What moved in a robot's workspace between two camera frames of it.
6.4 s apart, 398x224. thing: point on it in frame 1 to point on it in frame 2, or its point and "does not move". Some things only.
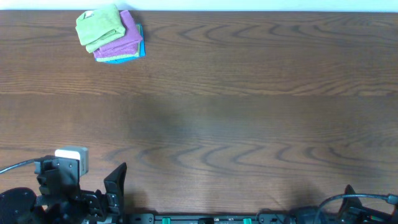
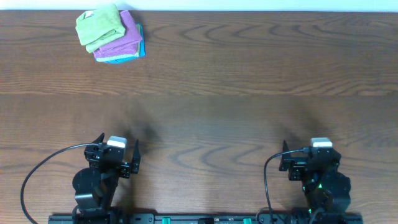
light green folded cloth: x=138 y=33 does not move
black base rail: x=219 y=218 does not move
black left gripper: x=94 y=199 to x=126 y=168
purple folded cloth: x=130 y=44 does not move
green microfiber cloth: x=98 y=26 does not move
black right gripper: x=360 y=215 to x=294 y=165
